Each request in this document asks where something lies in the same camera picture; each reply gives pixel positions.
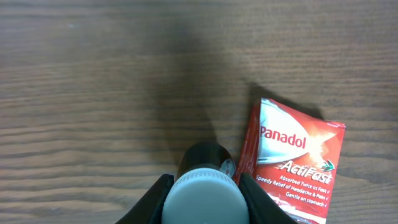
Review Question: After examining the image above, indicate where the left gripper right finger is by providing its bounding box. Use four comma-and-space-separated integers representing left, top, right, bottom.
238, 173, 297, 224

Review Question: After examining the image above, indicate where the dark bottle white cap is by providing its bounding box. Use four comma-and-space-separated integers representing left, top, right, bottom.
161, 141, 249, 224

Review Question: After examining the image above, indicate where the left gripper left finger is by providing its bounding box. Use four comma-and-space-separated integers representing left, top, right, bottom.
116, 174, 174, 224

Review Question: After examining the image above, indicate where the red Panadol ActiFast box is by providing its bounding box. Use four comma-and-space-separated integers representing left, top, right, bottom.
234, 98, 346, 224

